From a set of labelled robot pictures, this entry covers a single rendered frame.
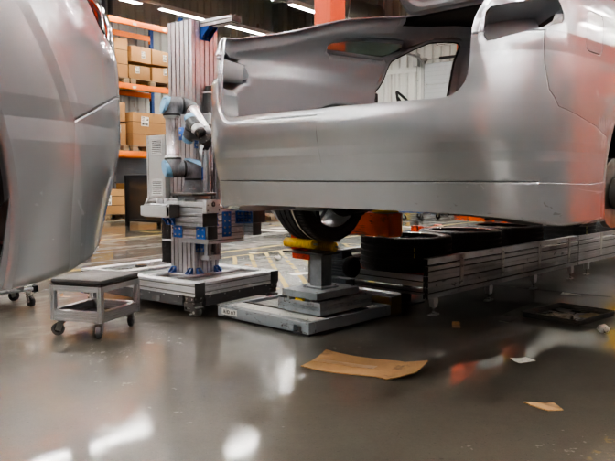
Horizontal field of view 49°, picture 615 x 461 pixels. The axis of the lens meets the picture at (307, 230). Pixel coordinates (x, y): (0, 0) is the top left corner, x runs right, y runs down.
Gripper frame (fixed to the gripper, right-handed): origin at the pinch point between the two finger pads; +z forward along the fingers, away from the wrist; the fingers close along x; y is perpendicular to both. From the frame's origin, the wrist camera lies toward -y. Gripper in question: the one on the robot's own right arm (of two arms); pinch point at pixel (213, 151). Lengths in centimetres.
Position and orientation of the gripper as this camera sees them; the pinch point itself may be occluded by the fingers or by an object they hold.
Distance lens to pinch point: 414.4
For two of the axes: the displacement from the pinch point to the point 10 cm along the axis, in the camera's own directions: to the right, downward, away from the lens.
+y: 1.3, 4.8, 8.7
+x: -8.4, 5.2, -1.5
